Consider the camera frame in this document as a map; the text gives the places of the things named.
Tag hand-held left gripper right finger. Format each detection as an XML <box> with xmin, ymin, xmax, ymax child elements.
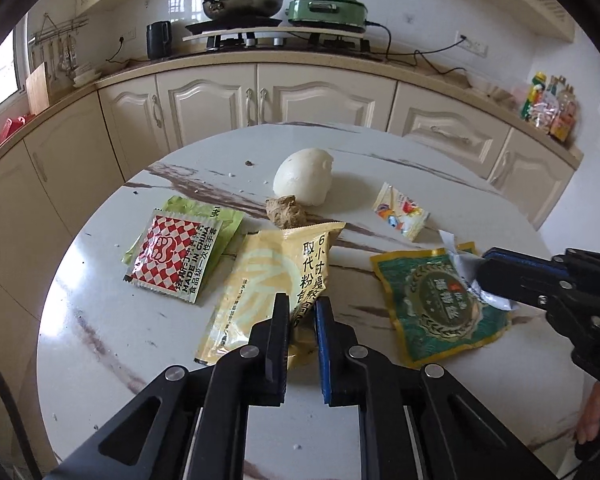
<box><xmin>315</xmin><ymin>296</ymin><xmax>561</xmax><ymax>480</ymax></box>

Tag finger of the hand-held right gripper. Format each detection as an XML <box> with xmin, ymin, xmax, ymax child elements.
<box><xmin>472</xmin><ymin>257</ymin><xmax>558</xmax><ymax>311</ymax></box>
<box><xmin>481</xmin><ymin>246</ymin><xmax>573</xmax><ymax>273</ymax></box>

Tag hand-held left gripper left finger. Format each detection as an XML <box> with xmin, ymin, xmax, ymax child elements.
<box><xmin>55</xmin><ymin>292</ymin><xmax>291</xmax><ymax>480</ymax></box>

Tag silver white torn wrapper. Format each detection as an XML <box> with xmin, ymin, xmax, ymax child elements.
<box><xmin>439</xmin><ymin>230</ymin><xmax>516</xmax><ymax>311</ymax></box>

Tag yellow noodle packet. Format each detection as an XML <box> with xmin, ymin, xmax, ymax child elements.
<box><xmin>194</xmin><ymin>221</ymin><xmax>347</xmax><ymax>370</ymax></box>

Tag green gold seaweed packet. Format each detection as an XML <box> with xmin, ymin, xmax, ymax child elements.
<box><xmin>370</xmin><ymin>242</ymin><xmax>512</xmax><ymax>368</ymax></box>

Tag white steamed bun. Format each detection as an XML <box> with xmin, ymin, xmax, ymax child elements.
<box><xmin>272</xmin><ymin>147</ymin><xmax>335</xmax><ymax>207</ymax></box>

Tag person's right hand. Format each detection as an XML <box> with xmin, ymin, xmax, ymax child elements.
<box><xmin>576</xmin><ymin>382</ymin><xmax>600</xmax><ymax>445</ymax></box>

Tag small ginger piece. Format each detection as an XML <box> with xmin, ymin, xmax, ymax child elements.
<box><xmin>265</xmin><ymin>194</ymin><xmax>308</xmax><ymax>233</ymax></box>

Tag light green packet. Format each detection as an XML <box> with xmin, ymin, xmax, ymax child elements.
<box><xmin>122</xmin><ymin>195</ymin><xmax>246</xmax><ymax>266</ymax></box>

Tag small colourful sachet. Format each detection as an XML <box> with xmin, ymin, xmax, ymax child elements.
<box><xmin>372</xmin><ymin>182</ymin><xmax>431</xmax><ymax>242</ymax></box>

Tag red checkered packet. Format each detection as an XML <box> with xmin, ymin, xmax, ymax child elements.
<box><xmin>125</xmin><ymin>210</ymin><xmax>223</xmax><ymax>306</ymax></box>

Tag clear spice bag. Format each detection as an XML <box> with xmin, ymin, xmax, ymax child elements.
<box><xmin>527</xmin><ymin>97</ymin><xmax>563</xmax><ymax>133</ymax></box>

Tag red label oil bottle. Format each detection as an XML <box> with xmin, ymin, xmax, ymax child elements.
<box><xmin>555</xmin><ymin>85</ymin><xmax>579</xmax><ymax>142</ymax></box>

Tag round white marble table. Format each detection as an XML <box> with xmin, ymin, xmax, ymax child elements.
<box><xmin>0</xmin><ymin>50</ymin><xmax>586</xmax><ymax>466</ymax></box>

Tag black gas stove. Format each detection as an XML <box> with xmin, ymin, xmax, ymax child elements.
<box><xmin>182</xmin><ymin>17</ymin><xmax>371</xmax><ymax>56</ymax></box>

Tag white flat board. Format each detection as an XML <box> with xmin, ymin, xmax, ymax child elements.
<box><xmin>182</xmin><ymin>24</ymin><xmax>368</xmax><ymax>44</ymax></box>

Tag green electric cooker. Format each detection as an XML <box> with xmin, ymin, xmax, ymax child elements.
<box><xmin>286</xmin><ymin>0</ymin><xmax>370</xmax><ymax>33</ymax></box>

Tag black electric kettle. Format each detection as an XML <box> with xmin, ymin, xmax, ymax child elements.
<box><xmin>146</xmin><ymin>21</ymin><xmax>173</xmax><ymax>60</ymax></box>

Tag stack of white plates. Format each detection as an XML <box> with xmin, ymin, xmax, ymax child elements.
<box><xmin>72</xmin><ymin>62</ymin><xmax>103</xmax><ymax>86</ymax></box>

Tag red plastic tray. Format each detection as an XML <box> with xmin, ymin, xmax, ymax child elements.
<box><xmin>0</xmin><ymin>115</ymin><xmax>36</xmax><ymax>146</ymax></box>

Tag wooden cutting board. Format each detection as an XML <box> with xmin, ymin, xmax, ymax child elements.
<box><xmin>25</xmin><ymin>62</ymin><xmax>51</xmax><ymax>116</ymax></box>

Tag black cooker power cable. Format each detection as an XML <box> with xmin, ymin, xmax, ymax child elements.
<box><xmin>367</xmin><ymin>20</ymin><xmax>466</xmax><ymax>67</ymax></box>

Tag black kettle cable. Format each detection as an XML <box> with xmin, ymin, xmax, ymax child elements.
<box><xmin>105</xmin><ymin>37</ymin><xmax>131</xmax><ymax>66</ymax></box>

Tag wall utensil rack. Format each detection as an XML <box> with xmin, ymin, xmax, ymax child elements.
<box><xmin>27</xmin><ymin>12</ymin><xmax>88</xmax><ymax>83</ymax></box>

